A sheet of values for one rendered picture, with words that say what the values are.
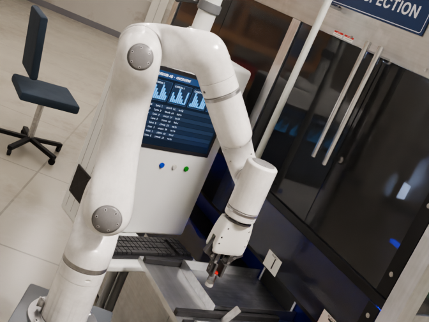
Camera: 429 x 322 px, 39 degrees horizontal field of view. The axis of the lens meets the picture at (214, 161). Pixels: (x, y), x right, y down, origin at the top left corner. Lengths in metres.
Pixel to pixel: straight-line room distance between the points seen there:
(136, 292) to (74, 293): 1.40
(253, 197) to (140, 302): 1.51
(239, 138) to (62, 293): 0.59
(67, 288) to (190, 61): 0.64
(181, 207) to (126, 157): 1.08
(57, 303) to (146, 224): 0.90
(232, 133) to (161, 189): 0.98
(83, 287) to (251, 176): 0.51
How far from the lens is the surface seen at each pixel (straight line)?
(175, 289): 2.03
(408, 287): 1.76
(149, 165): 2.32
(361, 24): 2.10
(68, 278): 1.60
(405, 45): 1.94
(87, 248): 1.56
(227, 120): 1.46
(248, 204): 1.54
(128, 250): 2.26
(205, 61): 1.41
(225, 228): 1.57
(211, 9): 2.27
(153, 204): 2.43
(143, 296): 2.93
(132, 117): 1.43
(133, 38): 1.35
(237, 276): 2.29
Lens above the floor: 1.82
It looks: 15 degrees down
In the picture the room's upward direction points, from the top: 23 degrees clockwise
